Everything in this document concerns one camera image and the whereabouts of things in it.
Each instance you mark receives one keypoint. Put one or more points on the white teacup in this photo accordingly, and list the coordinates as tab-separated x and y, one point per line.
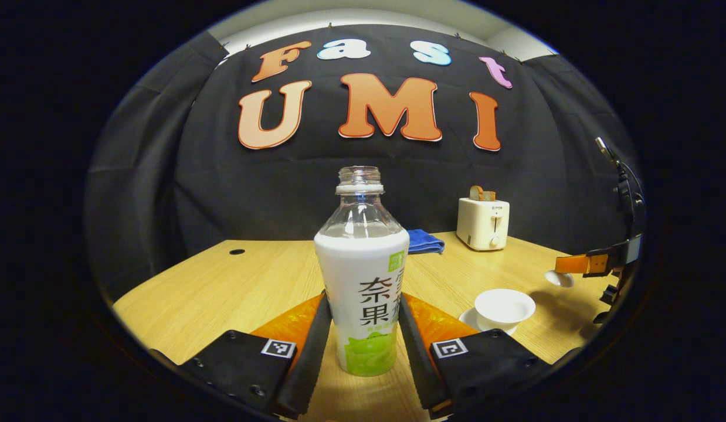
504	308

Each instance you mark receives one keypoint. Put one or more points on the blue folded towel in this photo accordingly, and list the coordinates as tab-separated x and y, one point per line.
424	241

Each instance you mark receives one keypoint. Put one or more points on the cream toaster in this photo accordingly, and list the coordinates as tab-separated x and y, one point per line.
483	225

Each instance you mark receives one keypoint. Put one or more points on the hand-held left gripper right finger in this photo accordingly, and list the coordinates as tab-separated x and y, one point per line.
419	363

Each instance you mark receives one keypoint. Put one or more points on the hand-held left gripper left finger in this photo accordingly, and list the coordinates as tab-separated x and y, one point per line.
313	357

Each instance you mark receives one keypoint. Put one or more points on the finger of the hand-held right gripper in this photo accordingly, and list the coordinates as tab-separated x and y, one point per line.
580	264

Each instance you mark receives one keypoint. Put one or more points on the white saucer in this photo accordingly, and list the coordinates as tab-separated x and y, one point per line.
467	318

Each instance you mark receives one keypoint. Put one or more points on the clear white-labelled water bottle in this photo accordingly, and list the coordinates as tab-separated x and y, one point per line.
363	275

